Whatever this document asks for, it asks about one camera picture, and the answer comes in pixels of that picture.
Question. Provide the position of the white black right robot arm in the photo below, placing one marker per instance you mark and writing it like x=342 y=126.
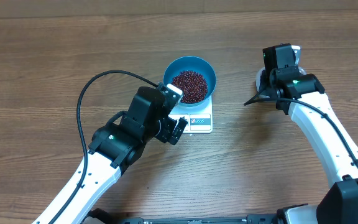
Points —
x=302 y=97

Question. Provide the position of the white digital kitchen scale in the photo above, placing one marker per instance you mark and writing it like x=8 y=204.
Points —
x=199 y=116

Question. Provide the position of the teal metal bowl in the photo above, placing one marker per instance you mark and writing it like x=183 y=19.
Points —
x=195 y=64

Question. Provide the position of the clear plastic container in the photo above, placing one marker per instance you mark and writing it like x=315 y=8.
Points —
x=259 y=75

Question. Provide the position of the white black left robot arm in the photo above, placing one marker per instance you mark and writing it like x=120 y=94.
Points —
x=114 y=147

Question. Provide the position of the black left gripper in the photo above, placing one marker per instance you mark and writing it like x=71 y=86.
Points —
x=165 y=132

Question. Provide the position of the red adzuki beans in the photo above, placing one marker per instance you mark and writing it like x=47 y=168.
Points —
x=193 y=85

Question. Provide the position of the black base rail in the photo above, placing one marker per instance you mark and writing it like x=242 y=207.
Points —
x=197 y=220

